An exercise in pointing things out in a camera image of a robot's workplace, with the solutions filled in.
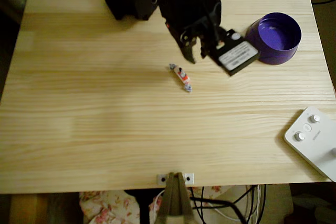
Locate candy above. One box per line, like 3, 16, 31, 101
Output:
169, 62, 194, 93

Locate purple bowl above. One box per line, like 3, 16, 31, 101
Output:
245, 12, 303, 66

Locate white control box with knobs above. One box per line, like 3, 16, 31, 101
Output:
283, 105, 336, 183

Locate metal clamp at table edge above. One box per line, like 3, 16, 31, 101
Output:
156, 172, 194, 218

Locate black stand pole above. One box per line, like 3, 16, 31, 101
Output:
124, 189, 159, 224

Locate floral cloth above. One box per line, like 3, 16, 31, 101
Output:
79, 185, 224, 224

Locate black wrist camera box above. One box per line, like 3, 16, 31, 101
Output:
209, 28, 261, 77

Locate white screw bracket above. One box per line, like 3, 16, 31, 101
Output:
156, 173, 195, 185

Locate thick black cable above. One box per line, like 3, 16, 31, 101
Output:
190, 197, 248, 224

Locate thin black cable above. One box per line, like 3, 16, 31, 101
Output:
256, 184, 267, 224

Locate white cable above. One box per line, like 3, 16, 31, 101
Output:
149, 185, 262, 222

